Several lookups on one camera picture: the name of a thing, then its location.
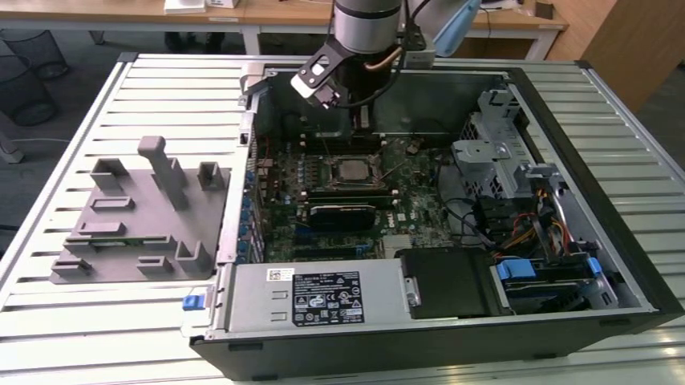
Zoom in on wire locking lever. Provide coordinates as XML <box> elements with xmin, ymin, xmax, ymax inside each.
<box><xmin>372</xmin><ymin>137</ymin><xmax>401</xmax><ymax>160</ymax></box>
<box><xmin>327</xmin><ymin>180</ymin><xmax>383</xmax><ymax>192</ymax></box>

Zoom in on silver CPU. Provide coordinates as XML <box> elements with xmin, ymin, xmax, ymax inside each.
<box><xmin>335</xmin><ymin>158</ymin><xmax>375</xmax><ymax>181</ymax></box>

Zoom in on metal socket cover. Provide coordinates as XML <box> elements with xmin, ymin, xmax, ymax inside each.
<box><xmin>372</xmin><ymin>138</ymin><xmax>413</xmax><ymax>184</ymax></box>

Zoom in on CPU socket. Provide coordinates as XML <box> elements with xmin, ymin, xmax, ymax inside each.
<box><xmin>320</xmin><ymin>153</ymin><xmax>387</xmax><ymax>193</ymax></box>

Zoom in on RAM slot white clips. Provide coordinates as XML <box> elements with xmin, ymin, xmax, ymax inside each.
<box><xmin>307</xmin><ymin>201</ymin><xmax>401</xmax><ymax>209</ymax></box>
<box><xmin>307</xmin><ymin>194</ymin><xmax>401</xmax><ymax>201</ymax></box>
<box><xmin>299</xmin><ymin>133</ymin><xmax>387</xmax><ymax>141</ymax></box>
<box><xmin>299</xmin><ymin>140</ymin><xmax>387</xmax><ymax>148</ymax></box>

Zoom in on silver drive cage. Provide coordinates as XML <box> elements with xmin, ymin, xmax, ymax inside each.
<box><xmin>450</xmin><ymin>88</ymin><xmax>536</xmax><ymax>200</ymax></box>

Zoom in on green motherboard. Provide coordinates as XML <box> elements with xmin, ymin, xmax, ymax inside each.
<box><xmin>249</xmin><ymin>134</ymin><xmax>475</xmax><ymax>264</ymax></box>

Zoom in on black graphics card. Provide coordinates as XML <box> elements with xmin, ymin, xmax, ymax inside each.
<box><xmin>308</xmin><ymin>203</ymin><xmax>377</xmax><ymax>233</ymax></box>

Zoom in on white box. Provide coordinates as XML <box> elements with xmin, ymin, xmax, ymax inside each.
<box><xmin>162</xmin><ymin>0</ymin><xmax>208</xmax><ymax>16</ymax></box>

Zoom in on silver chipset heatsink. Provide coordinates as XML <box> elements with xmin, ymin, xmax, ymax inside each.
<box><xmin>381</xmin><ymin>235</ymin><xmax>416</xmax><ymax>252</ymax></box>

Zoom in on long wooden desk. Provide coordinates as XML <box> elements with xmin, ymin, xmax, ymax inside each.
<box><xmin>0</xmin><ymin>0</ymin><xmax>571</xmax><ymax>55</ymax></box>

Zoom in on wooden cabinet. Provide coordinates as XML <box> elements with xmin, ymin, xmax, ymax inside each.
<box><xmin>546</xmin><ymin>0</ymin><xmax>685</xmax><ymax>116</ymax></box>

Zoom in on black plastic shroud box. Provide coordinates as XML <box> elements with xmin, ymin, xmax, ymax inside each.
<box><xmin>395</xmin><ymin>247</ymin><xmax>507</xmax><ymax>321</ymax></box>

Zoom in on grey parts rack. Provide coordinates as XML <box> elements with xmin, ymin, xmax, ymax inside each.
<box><xmin>46</xmin><ymin>135</ymin><xmax>232</xmax><ymax>285</ymax></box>

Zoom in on hard disk in blue carrier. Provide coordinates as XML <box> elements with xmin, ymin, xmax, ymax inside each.
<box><xmin>494</xmin><ymin>256</ymin><xmax>603</xmax><ymax>316</ymax></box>

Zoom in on silver power supply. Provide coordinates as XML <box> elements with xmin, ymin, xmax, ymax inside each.
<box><xmin>211</xmin><ymin>258</ymin><xmax>416</xmax><ymax>336</ymax></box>

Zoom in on black mesh wastebasket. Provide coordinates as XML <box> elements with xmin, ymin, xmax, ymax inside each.
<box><xmin>0</xmin><ymin>54</ymin><xmax>58</xmax><ymax>128</ymax></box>
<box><xmin>8</xmin><ymin>30</ymin><xmax>70</xmax><ymax>80</ymax></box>

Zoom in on black open PC case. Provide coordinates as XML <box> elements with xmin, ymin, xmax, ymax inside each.
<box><xmin>180</xmin><ymin>59</ymin><xmax>685</xmax><ymax>382</ymax></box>

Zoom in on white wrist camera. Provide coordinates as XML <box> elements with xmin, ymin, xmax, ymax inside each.
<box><xmin>289</xmin><ymin>54</ymin><xmax>343</xmax><ymax>110</ymax></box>

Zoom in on silver camera box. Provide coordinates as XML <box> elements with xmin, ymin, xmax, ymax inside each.
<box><xmin>401</xmin><ymin>48</ymin><xmax>435</xmax><ymax>71</ymax></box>

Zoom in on orange yellow power wires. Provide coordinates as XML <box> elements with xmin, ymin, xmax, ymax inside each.
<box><xmin>494</xmin><ymin>192</ymin><xmax>571</xmax><ymax>257</ymax></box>

